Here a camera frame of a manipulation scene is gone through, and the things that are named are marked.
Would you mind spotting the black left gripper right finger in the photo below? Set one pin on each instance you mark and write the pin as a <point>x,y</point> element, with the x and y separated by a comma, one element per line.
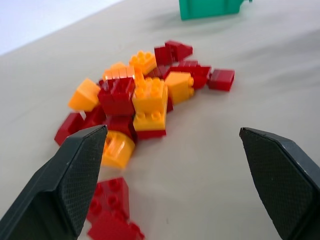
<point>277,180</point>

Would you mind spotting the orange sloped toy block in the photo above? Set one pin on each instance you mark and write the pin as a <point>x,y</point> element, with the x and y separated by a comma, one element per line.
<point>83,96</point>

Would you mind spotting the orange plastic toy brick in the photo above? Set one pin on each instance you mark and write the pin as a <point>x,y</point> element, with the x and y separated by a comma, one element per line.
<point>117,150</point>

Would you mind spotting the green plastic container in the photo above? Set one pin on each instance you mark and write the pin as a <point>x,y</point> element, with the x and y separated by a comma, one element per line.
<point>207,8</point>

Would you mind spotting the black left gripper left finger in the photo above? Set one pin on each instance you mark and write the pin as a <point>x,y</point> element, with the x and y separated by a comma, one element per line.
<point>62,180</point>

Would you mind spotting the red plastic building brick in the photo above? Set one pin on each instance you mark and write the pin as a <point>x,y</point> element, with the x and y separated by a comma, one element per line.
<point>181,50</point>

